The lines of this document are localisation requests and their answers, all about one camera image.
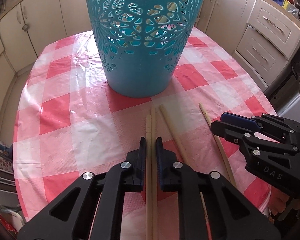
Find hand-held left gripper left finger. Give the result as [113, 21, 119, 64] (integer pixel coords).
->
[17, 137, 147, 240]

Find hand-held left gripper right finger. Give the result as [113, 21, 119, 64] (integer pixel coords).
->
[155, 137, 282, 240]

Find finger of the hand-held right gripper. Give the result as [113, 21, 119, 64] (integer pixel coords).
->
[210, 120, 298, 161]
[220, 112, 300, 140]

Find pale wooden chopstick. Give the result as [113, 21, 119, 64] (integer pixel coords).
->
[145, 115, 152, 240]
[199, 102, 238, 188]
[151, 107, 158, 240]

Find teal perforated plastic basket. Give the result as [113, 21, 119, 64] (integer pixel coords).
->
[82, 0, 212, 98]

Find person's right hand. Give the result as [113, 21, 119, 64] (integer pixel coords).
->
[266, 185, 300, 224]

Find grey white door panel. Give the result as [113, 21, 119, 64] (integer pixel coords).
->
[265, 62, 300, 117]

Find pink checked plastic tablecloth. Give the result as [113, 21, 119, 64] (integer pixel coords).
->
[11, 26, 278, 240]

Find floral printed bag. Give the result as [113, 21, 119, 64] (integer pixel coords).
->
[0, 152, 14, 173]

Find cream kitchen base cabinets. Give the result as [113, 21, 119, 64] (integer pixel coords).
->
[0, 0, 300, 140]

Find dark brown door frame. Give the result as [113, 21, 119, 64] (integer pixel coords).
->
[0, 165, 18, 205]

